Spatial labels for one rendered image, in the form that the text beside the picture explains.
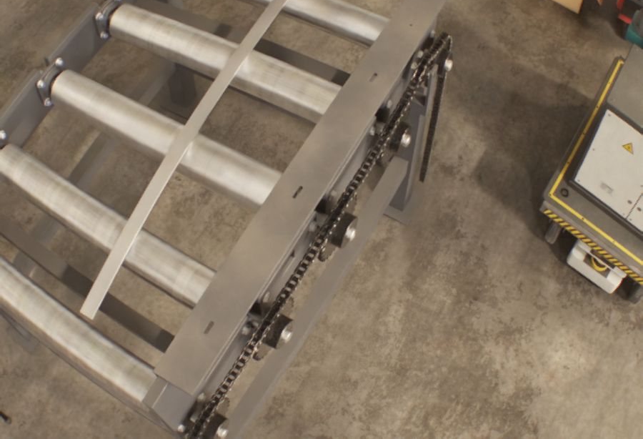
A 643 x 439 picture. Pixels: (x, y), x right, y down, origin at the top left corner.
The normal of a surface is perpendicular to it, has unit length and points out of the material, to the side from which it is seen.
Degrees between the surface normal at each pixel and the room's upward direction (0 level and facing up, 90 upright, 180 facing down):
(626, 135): 90
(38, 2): 0
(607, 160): 90
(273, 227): 0
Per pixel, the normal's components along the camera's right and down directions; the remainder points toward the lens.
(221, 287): 0.00, -0.50
